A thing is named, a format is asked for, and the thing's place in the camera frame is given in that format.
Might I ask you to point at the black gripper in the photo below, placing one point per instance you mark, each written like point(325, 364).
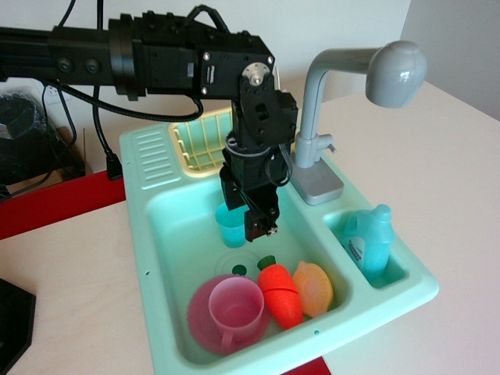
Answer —
point(251, 178)

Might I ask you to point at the blue plastic cup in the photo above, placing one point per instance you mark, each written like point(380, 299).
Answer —
point(231, 225)

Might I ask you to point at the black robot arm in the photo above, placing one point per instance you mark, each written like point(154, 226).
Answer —
point(196, 56)

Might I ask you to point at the yellow drying rack basket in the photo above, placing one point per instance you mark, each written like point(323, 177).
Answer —
point(199, 143)

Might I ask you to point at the pink plastic cup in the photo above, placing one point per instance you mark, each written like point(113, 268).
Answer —
point(236, 306)

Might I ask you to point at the mint green toy sink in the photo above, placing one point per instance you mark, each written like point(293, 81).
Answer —
point(172, 185)

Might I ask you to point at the orange toy carrot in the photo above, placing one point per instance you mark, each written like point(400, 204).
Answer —
point(280, 293)

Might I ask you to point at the orange toy lemon half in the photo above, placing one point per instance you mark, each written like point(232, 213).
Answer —
point(314, 288)

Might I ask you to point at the blue detergent bottle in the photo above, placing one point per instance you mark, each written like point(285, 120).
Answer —
point(367, 239)

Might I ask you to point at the pink plastic plate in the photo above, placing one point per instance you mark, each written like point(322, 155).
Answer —
point(203, 329)

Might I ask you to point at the red mat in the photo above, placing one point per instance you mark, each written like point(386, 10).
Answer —
point(59, 202)

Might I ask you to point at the black object at left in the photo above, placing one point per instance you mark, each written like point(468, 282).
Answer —
point(31, 147)

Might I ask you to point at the black base bottom left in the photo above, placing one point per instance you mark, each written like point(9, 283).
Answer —
point(17, 323)

